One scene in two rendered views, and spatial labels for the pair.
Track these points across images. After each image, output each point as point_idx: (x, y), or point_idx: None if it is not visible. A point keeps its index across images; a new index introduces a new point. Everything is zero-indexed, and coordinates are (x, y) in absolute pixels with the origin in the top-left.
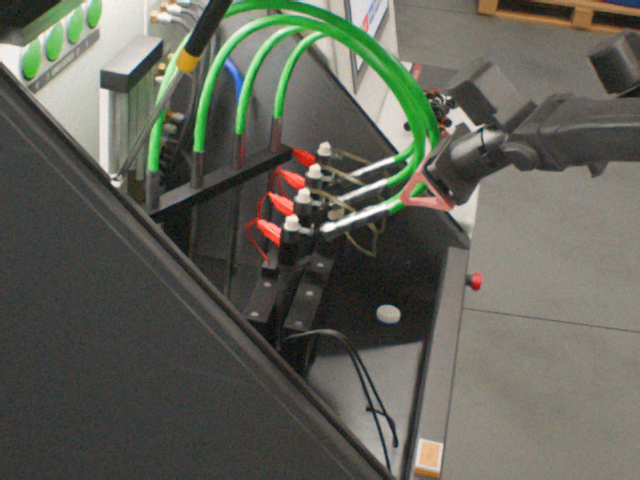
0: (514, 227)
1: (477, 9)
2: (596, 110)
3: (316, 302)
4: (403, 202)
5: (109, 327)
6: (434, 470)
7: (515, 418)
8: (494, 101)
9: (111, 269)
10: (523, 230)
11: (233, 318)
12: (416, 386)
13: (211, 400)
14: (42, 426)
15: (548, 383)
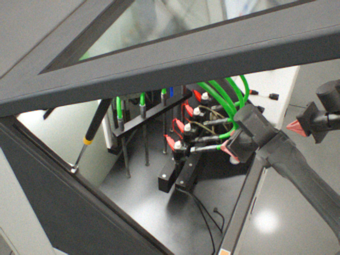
0: (334, 65)
1: None
2: (290, 164)
3: (192, 170)
4: (221, 149)
5: (80, 215)
6: None
7: (314, 163)
8: (253, 132)
9: (75, 200)
10: (338, 66)
11: (126, 222)
12: None
13: (122, 244)
14: (67, 232)
15: (333, 147)
